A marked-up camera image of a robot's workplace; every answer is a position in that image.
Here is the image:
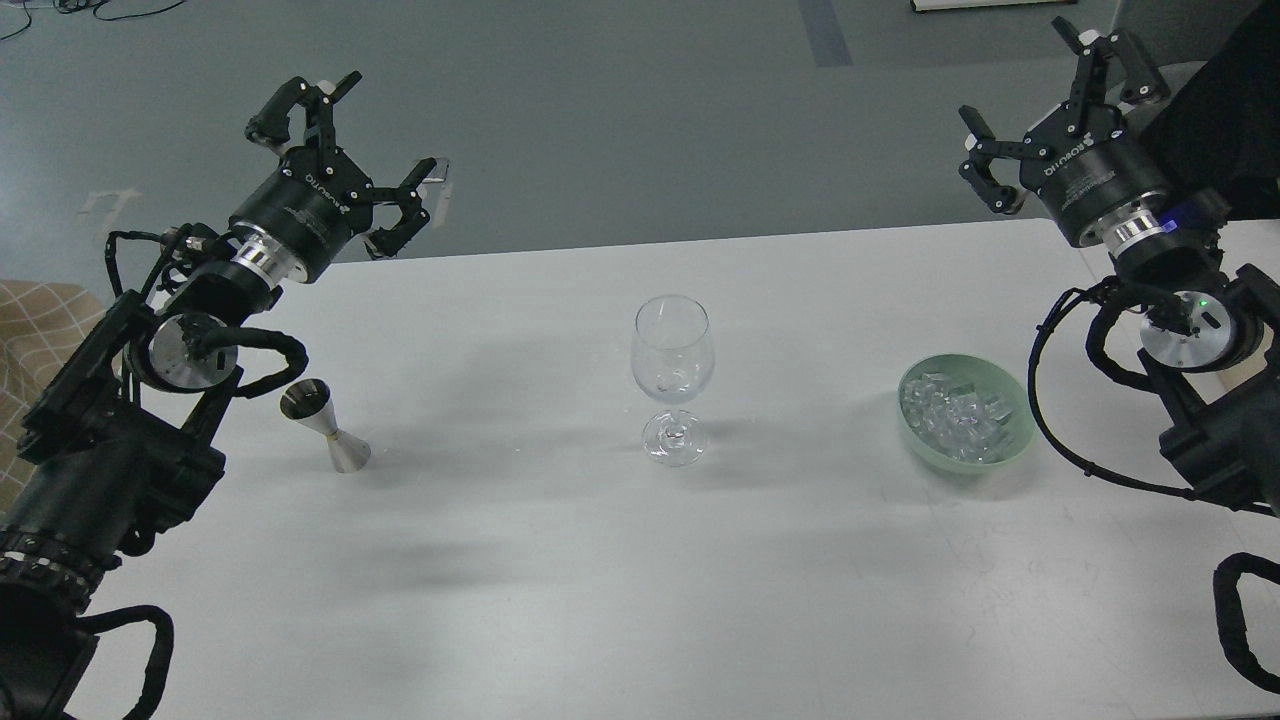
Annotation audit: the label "person in black shirt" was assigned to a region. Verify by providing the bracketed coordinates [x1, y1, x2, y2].
[1140, 1, 1279, 222]

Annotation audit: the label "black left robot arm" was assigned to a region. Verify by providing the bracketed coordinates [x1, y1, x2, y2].
[3, 72, 447, 719]

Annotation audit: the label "steel cocktail jigger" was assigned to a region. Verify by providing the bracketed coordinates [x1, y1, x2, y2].
[279, 379, 372, 474]

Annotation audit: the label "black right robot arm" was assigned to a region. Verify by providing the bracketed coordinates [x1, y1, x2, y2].
[959, 1, 1277, 515]

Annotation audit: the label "clear wine glass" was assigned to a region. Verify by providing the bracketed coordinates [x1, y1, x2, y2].
[630, 293, 716, 468]

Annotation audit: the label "green bowl of ice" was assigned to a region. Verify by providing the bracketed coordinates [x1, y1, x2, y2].
[895, 354, 1038, 477]

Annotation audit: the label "black floor cables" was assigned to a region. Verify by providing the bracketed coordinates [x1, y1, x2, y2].
[0, 0, 188, 41]

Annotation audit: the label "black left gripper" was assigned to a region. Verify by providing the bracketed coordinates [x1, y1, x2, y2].
[229, 70, 439, 284]

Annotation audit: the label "beige checked sofa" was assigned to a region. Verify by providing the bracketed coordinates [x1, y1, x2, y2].
[1, 281, 105, 512]

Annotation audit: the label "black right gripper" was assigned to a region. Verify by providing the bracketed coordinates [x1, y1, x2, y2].
[957, 15, 1174, 249]

